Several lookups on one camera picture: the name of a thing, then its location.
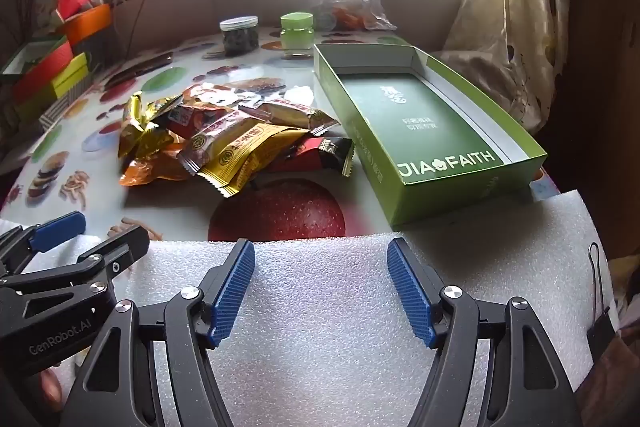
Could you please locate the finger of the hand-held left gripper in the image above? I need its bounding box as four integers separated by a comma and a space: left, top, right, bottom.
0, 211, 87, 278
0, 225, 151, 295

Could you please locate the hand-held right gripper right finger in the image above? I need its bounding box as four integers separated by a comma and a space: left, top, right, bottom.
387, 237, 583, 427

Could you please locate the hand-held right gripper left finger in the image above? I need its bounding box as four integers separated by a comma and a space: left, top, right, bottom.
60, 238, 256, 427

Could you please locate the pile of snack packets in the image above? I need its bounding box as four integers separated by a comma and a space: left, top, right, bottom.
117, 83, 357, 198

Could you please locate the green cardboard box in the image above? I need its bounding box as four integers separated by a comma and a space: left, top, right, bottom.
312, 43, 548, 228

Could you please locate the person's left hand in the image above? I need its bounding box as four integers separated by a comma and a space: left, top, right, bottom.
40, 369, 63, 413

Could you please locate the fruit print tablecloth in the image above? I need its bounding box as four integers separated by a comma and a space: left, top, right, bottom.
0, 27, 556, 243

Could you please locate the white foam sheet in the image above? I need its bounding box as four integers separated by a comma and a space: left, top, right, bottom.
15, 189, 621, 427

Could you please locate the striped black white box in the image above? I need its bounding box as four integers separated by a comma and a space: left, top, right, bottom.
39, 77, 101, 130

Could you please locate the red box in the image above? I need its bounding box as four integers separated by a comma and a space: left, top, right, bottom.
0, 36, 76, 105

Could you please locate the dark mobile phone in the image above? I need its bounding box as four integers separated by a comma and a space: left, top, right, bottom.
102, 52, 173, 90

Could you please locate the black binder clip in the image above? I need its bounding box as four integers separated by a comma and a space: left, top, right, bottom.
585, 242, 618, 370

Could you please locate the orange box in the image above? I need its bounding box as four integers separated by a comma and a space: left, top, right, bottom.
62, 4, 112, 48

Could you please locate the dark jar white lid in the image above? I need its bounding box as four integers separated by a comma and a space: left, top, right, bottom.
219, 17, 261, 58

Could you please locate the green plastic jar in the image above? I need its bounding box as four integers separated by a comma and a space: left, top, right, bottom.
279, 12, 316, 58

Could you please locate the brown wooden cabinet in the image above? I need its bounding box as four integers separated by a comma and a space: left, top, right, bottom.
565, 0, 640, 258

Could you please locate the floral curtain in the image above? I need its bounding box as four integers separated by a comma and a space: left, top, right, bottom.
442, 0, 571, 128

